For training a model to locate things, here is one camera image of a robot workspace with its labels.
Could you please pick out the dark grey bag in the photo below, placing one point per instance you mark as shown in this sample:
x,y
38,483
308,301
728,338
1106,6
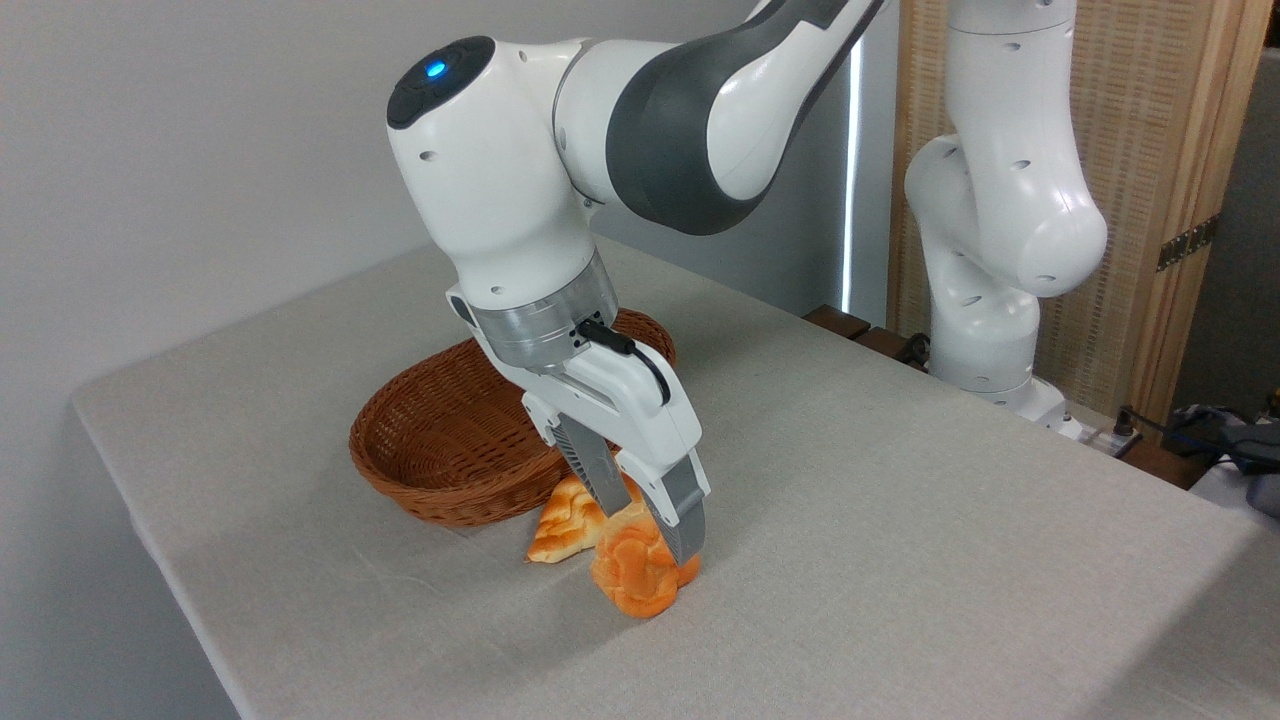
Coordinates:
x,y
1235,450

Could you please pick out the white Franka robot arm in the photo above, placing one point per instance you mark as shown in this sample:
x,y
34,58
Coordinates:
x,y
500,200

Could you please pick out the dark brown wooden block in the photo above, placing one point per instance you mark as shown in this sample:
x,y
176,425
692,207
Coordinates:
x,y
838,321
885,343

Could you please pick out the white power strip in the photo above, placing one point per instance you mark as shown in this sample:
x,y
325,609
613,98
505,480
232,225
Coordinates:
x,y
1095,436

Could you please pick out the metal hinge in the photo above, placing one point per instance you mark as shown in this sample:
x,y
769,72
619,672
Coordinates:
x,y
1188,243

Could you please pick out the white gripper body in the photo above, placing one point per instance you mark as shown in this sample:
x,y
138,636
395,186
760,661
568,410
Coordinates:
x,y
640,410

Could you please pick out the brown wicker basket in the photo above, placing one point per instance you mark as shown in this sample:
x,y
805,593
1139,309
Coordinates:
x,y
440,430

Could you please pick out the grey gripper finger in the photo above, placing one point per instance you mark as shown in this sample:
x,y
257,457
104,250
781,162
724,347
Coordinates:
x,y
598,470
680,505

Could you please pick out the black power plug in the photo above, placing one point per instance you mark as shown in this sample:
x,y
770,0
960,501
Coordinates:
x,y
1124,423

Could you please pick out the round orange bread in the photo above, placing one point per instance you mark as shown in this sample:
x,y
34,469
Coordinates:
x,y
635,575

